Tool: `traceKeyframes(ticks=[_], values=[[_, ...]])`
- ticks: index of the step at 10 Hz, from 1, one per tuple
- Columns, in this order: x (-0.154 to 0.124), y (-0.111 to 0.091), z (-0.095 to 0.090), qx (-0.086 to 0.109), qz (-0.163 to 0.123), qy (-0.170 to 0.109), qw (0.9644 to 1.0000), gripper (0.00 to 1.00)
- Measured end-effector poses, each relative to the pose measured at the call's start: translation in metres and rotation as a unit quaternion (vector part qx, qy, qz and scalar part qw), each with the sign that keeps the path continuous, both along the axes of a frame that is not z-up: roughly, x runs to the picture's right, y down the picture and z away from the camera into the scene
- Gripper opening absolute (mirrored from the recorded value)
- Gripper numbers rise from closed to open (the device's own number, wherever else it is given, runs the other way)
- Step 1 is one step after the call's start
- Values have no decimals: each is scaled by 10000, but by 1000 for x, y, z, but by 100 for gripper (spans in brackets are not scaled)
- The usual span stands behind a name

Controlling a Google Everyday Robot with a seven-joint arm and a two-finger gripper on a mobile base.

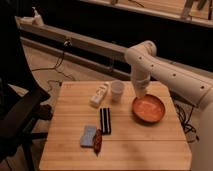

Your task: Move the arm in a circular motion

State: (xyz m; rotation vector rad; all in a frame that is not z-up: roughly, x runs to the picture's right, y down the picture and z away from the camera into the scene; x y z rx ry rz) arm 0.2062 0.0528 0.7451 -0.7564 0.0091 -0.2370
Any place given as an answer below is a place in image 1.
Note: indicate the black white striped block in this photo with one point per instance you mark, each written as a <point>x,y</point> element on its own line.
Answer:
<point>105,121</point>

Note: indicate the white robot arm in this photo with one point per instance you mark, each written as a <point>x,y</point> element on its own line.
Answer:
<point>195,88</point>

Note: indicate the blue sponge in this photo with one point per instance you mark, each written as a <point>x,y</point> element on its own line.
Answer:
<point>86,139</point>

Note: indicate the orange round bowl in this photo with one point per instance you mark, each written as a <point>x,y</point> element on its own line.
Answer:
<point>148,108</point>

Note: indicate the white plastic cup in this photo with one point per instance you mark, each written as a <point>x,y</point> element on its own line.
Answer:
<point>117,89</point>

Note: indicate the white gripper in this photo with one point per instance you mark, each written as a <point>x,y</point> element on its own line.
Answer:
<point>140,89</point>

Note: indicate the white pump dispenser bottle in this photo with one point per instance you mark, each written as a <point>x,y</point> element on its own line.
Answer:
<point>38,18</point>

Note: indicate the black office chair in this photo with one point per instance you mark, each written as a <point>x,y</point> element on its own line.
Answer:
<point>21,96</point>

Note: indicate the white plastic bottle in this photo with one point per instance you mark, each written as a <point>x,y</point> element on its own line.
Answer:
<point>99,95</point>

